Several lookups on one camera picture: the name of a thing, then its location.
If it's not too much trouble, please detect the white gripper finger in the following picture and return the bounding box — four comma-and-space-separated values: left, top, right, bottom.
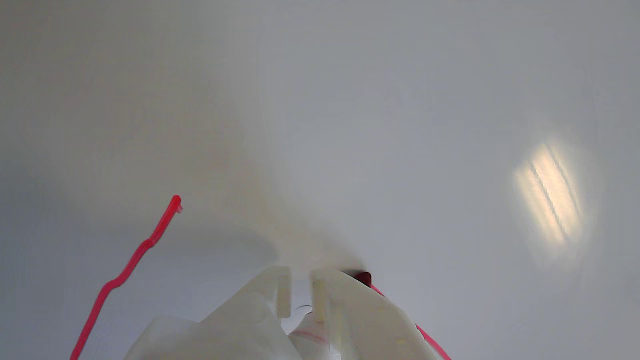
124, 266, 303, 360
310, 269, 444, 360

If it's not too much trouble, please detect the red marker pen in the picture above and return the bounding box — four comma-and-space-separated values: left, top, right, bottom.
289, 270, 373, 360

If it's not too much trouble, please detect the large white whiteboard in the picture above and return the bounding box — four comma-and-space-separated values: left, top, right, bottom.
0, 0, 640, 360

